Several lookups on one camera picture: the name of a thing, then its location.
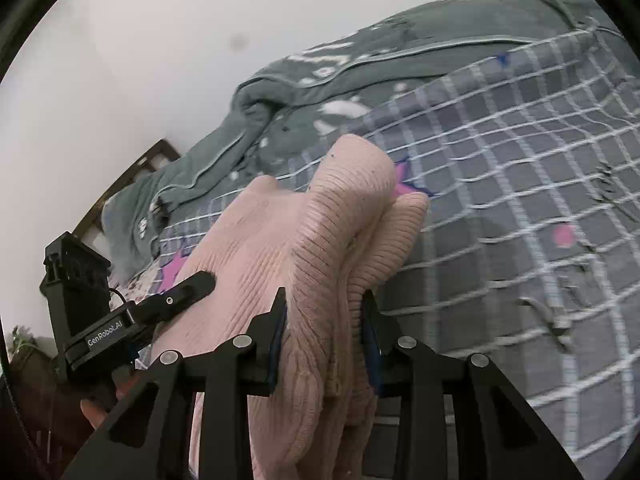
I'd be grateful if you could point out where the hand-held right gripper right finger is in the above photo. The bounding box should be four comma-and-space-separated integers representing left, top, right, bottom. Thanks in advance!
360, 290, 585, 480

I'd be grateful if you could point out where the brown wooden headboard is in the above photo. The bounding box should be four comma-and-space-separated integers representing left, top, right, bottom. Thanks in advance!
69, 138, 182, 242

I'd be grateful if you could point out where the person's left hand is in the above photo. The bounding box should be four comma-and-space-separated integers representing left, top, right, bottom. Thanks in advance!
80, 360, 147, 432

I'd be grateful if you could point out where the dark furniture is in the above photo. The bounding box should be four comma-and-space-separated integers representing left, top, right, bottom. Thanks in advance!
0, 347, 108, 480

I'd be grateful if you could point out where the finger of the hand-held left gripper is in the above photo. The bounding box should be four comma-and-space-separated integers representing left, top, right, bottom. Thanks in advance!
131, 270, 217, 332

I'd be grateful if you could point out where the pink knitted sweater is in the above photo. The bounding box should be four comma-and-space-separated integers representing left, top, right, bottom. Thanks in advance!
149, 135, 431, 480

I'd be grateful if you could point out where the green plant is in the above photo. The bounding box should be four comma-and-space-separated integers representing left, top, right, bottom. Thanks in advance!
7, 324, 41, 363

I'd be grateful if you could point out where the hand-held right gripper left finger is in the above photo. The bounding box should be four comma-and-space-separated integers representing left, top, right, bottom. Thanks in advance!
60, 287, 289, 480

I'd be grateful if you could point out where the grey checked bedsheet with stars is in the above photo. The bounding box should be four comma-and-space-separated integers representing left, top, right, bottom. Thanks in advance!
152, 25, 640, 461

